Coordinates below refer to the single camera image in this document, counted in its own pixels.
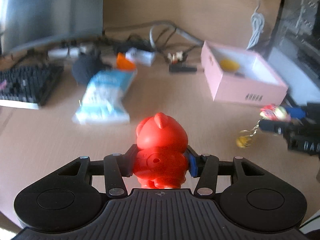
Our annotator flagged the curved computer monitor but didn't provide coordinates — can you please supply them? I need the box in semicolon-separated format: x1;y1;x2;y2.
1;0;103;55

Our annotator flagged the red bear figurine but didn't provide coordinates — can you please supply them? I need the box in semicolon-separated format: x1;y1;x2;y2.
133;112;188;189

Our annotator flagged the black plush toy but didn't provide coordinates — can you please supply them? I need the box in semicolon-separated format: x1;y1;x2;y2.
71;54;112;86

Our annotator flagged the white power strip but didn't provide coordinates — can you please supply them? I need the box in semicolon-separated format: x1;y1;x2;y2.
48;42;94;59

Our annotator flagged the orange plastic toy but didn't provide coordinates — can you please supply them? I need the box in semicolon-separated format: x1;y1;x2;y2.
116;53;136;71

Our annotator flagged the white coiled cable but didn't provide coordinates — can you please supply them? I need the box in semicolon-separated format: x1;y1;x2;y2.
246;0;266;51

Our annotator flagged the black cylinder handle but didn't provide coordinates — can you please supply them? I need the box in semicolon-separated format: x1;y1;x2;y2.
169;64;197;73

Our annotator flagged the black mechanical keyboard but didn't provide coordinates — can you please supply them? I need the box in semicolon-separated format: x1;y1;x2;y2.
1;64;64;109

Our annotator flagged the pink cardboard box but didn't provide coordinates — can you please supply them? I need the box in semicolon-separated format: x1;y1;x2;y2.
201;41;288;106

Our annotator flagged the yellow timer toy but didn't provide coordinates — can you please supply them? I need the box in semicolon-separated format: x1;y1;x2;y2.
235;129;256;148

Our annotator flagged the yellow ribbed toy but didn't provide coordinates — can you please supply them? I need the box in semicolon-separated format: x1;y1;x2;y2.
219;59;240;73

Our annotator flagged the blue white snack bag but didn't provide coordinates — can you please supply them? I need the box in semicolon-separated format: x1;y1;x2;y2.
73;69;137;125

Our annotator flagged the grey looped cable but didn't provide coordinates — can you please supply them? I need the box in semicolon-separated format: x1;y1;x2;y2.
149;21;205;51

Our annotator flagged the glass computer case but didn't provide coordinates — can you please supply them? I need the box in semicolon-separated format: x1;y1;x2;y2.
266;0;319;105

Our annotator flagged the yellow pudding cup toy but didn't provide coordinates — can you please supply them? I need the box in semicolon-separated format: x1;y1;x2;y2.
260;105;291;122

